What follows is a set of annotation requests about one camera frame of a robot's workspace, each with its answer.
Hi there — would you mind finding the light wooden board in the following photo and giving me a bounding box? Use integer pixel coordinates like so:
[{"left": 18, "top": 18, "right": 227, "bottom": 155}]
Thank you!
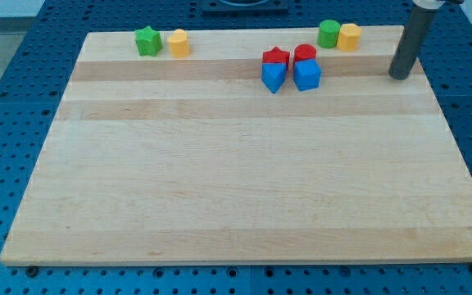
[{"left": 0, "top": 25, "right": 472, "bottom": 266}]

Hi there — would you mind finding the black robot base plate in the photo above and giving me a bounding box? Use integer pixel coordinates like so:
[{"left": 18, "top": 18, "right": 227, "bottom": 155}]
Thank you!
[{"left": 200, "top": 0, "right": 290, "bottom": 14}]

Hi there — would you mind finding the green star block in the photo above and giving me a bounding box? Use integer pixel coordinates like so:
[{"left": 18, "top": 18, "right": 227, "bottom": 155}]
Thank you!
[{"left": 134, "top": 26, "right": 163, "bottom": 57}]

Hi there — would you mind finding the blue cube block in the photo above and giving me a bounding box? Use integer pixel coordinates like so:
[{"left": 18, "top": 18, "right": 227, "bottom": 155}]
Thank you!
[{"left": 293, "top": 59, "right": 321, "bottom": 91}]

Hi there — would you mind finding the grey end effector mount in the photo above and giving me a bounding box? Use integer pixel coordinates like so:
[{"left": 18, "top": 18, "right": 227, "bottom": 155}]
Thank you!
[{"left": 413, "top": 0, "right": 464, "bottom": 10}]

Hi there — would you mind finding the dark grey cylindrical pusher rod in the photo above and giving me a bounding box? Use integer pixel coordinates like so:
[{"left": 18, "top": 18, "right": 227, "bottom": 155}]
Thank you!
[{"left": 388, "top": 4, "right": 439, "bottom": 80}]

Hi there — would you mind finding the green cylinder block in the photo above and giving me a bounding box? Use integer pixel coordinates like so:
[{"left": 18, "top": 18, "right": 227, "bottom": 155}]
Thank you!
[{"left": 317, "top": 20, "right": 341, "bottom": 48}]

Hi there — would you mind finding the yellow heart block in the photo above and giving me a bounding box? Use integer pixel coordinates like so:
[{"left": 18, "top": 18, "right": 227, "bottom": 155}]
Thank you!
[{"left": 167, "top": 29, "right": 190, "bottom": 58}]

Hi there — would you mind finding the yellow hexagon block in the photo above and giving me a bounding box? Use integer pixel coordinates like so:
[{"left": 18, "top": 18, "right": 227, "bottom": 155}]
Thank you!
[{"left": 336, "top": 23, "right": 362, "bottom": 52}]

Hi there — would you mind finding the red cylinder block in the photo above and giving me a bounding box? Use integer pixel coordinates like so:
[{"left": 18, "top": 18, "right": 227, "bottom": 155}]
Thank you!
[{"left": 293, "top": 43, "right": 317, "bottom": 66}]

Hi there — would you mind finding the blue triangle block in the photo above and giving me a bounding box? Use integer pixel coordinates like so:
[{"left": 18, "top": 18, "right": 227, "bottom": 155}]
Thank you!
[{"left": 261, "top": 63, "right": 287, "bottom": 93}]

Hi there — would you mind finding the red star block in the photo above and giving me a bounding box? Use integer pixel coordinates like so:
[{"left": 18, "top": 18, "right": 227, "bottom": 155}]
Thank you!
[{"left": 262, "top": 47, "right": 290, "bottom": 68}]

